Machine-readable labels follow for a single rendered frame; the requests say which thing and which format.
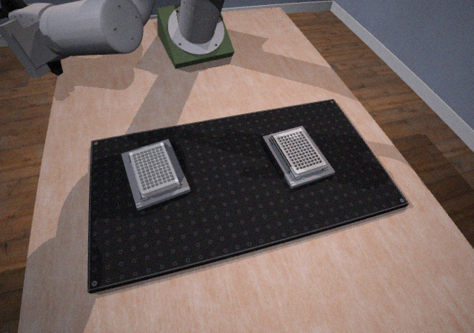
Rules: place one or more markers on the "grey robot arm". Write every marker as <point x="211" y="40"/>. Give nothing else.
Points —
<point x="105" y="27"/>

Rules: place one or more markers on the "black perforated breadboard plate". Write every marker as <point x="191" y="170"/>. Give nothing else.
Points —
<point x="239" y="201"/>

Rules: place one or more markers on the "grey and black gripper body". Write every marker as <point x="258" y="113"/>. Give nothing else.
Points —
<point x="31" y="14"/>

